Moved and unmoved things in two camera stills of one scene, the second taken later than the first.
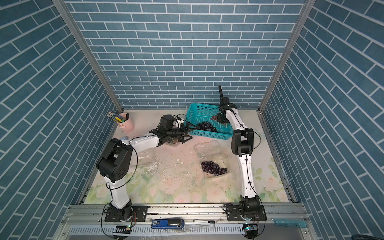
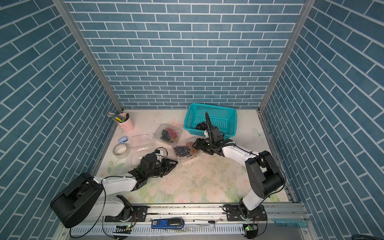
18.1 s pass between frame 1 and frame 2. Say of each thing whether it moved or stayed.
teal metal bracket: stayed
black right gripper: moved
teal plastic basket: stayed
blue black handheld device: stayed
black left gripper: moved
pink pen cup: stayed
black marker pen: stayed
